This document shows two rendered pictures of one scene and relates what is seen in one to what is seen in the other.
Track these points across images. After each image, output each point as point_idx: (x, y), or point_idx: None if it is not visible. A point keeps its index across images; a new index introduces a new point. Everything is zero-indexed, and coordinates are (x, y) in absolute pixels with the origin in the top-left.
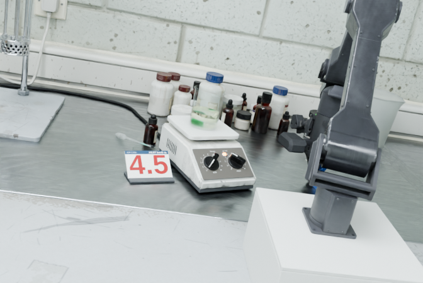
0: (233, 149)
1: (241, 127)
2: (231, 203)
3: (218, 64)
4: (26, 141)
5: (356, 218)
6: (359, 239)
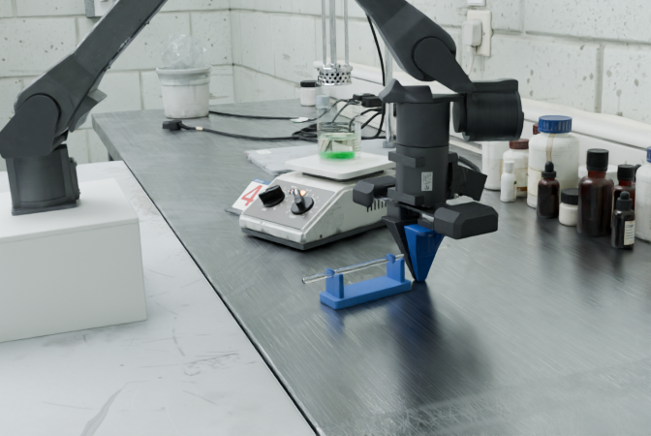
0: (322, 191)
1: (560, 219)
2: (238, 248)
3: (647, 113)
4: (265, 173)
5: (72, 212)
6: (14, 217)
